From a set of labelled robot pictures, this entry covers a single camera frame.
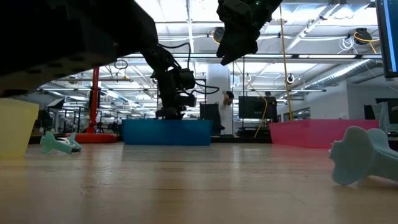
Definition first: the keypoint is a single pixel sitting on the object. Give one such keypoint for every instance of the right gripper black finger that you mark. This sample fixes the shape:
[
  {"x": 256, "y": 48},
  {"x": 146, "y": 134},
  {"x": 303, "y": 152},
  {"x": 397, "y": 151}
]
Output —
[
  {"x": 242, "y": 51},
  {"x": 225, "y": 46}
]

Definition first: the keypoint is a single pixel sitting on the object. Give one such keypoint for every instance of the teal staple remover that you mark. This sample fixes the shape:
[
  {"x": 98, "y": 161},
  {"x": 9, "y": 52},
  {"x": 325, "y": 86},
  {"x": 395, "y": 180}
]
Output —
[{"x": 49, "y": 141}]

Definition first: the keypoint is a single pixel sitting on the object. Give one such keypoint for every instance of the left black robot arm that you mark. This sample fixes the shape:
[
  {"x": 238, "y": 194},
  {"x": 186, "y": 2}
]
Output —
[{"x": 62, "y": 31}]

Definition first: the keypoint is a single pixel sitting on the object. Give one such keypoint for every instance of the pale aqua stapler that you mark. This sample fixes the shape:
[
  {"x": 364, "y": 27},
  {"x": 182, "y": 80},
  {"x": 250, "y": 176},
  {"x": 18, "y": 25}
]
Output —
[{"x": 351, "y": 155}]

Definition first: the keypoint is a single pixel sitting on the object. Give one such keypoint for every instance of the blue plastic bin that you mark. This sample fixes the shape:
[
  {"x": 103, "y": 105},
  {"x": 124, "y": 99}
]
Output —
[{"x": 164, "y": 132}]

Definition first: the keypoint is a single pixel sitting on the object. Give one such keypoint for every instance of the white building column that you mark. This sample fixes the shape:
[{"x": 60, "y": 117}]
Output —
[{"x": 217, "y": 74}]

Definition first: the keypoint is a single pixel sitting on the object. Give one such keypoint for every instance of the black cabinet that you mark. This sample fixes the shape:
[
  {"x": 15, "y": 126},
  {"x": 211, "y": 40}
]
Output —
[{"x": 210, "y": 118}]

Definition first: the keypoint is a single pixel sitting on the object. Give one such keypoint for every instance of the black display screen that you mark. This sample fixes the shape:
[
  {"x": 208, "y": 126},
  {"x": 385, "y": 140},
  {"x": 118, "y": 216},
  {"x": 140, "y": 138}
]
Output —
[{"x": 257, "y": 107}]

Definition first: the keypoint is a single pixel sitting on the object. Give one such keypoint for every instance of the red-orange pole stand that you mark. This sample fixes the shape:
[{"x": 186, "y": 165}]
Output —
[{"x": 94, "y": 102}]

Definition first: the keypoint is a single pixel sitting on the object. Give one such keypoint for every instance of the black studio softbox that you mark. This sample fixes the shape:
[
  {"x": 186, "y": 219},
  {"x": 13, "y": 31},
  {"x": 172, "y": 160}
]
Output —
[{"x": 56, "y": 104}]

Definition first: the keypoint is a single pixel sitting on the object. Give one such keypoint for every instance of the pink plastic bin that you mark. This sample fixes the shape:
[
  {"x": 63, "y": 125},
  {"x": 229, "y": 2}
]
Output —
[{"x": 311, "y": 133}]

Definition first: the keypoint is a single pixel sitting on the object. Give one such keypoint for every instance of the computer monitor with blue screen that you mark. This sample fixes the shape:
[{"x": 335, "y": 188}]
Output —
[{"x": 388, "y": 37}]

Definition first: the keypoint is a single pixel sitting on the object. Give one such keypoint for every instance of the yellow plastic bin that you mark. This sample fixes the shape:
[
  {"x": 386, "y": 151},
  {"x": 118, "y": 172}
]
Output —
[{"x": 15, "y": 127}]

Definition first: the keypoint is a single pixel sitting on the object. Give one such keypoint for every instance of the silver ribbed ventilation duct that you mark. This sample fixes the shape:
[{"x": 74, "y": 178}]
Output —
[{"x": 342, "y": 73}]

